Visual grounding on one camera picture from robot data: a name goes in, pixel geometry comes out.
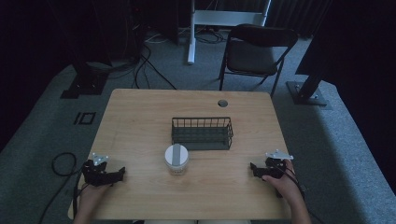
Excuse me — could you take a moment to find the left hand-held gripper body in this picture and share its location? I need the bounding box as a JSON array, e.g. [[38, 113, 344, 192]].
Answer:
[[81, 152, 117, 188]]

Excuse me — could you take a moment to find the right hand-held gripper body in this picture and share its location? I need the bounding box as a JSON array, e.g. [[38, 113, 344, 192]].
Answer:
[[262, 149, 294, 180]]

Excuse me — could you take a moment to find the person's left hand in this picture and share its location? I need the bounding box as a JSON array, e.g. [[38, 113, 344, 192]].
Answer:
[[74, 182, 114, 218]]

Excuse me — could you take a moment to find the person's right hand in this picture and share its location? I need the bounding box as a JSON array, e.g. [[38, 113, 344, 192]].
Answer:
[[261, 159, 304, 209]]

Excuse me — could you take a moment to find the black stand with bolted base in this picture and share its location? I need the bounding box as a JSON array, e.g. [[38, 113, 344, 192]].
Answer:
[[285, 59, 329, 107]]

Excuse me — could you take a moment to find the black stand with square base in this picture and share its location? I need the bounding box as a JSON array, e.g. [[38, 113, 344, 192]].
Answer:
[[60, 59, 110, 100]]

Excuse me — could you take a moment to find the black folding chair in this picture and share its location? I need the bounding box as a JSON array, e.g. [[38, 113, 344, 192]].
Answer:
[[218, 23, 299, 98]]

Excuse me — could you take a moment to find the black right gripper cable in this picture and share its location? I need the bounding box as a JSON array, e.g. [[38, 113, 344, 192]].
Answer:
[[278, 166, 307, 200]]

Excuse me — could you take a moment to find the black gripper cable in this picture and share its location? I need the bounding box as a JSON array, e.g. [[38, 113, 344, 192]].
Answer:
[[37, 151, 90, 224], [278, 166, 307, 200]]

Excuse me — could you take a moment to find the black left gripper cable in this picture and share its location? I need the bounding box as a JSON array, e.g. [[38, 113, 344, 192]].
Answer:
[[37, 151, 90, 224]]

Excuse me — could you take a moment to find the white jar with grey strap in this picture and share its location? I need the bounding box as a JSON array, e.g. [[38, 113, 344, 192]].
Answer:
[[163, 143, 191, 176]]

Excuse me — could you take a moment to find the black wire basket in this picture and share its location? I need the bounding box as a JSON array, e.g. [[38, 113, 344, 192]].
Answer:
[[170, 116, 234, 152]]

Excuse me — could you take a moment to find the black floor cables bundle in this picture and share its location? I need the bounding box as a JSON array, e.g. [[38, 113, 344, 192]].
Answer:
[[106, 31, 178, 91]]

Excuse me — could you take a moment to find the white desk frame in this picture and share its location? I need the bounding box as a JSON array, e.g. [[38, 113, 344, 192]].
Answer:
[[187, 0, 273, 66]]

